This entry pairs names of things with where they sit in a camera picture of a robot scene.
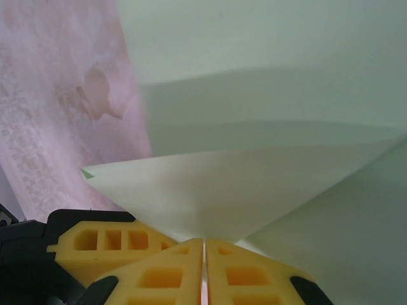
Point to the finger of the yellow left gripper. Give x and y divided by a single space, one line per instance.
66 254

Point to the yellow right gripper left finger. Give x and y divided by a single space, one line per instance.
190 263

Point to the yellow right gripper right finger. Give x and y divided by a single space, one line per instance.
216 263

